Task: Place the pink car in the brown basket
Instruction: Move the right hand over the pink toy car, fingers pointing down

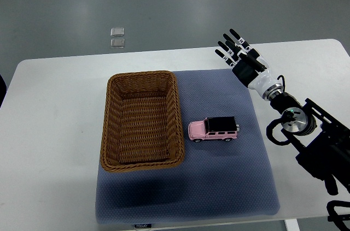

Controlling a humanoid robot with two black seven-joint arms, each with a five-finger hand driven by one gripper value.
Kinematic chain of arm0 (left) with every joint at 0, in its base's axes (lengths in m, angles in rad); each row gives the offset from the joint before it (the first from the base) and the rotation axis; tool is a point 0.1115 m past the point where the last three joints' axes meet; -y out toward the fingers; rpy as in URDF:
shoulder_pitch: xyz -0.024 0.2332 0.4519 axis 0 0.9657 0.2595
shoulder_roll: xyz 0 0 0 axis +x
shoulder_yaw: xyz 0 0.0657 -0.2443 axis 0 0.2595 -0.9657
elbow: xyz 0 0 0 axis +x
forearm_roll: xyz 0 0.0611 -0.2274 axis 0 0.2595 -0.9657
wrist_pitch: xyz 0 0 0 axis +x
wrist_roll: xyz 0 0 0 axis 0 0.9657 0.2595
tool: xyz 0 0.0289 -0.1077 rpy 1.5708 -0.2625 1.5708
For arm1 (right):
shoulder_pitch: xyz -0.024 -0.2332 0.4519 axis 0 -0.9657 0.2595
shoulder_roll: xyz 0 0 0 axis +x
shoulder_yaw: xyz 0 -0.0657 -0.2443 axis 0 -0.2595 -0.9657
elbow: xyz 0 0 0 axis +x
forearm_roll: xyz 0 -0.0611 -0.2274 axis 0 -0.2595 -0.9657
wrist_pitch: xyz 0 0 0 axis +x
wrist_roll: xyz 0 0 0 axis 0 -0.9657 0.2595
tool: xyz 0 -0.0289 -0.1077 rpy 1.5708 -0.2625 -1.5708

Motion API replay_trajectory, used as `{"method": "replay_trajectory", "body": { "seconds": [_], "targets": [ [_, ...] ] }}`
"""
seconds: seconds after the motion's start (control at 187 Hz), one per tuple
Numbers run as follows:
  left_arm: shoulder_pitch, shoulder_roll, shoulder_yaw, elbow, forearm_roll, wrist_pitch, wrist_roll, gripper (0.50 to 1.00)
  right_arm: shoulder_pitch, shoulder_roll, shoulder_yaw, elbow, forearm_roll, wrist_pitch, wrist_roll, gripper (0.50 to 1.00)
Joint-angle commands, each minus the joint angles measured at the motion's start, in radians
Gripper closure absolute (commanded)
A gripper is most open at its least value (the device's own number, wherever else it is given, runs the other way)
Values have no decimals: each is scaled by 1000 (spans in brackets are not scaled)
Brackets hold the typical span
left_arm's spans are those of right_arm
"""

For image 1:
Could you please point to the dark object at left edge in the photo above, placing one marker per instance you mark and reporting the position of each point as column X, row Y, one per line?
column 3, row 90

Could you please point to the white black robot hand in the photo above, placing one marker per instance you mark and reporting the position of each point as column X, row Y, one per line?
column 249, row 66

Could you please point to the blue grey cushion mat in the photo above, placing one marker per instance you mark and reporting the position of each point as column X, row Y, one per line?
column 217, row 179

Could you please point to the brown wicker basket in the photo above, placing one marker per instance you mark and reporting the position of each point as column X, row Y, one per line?
column 142, row 126

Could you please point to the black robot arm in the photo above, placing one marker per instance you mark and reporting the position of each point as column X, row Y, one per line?
column 321, row 140

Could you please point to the pink toy car black roof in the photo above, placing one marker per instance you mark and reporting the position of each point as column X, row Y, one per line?
column 214, row 128

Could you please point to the white table leg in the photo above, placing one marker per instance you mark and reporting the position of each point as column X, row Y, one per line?
column 291, row 225

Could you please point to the upper metal floor plate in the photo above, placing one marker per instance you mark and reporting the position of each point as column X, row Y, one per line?
column 117, row 31

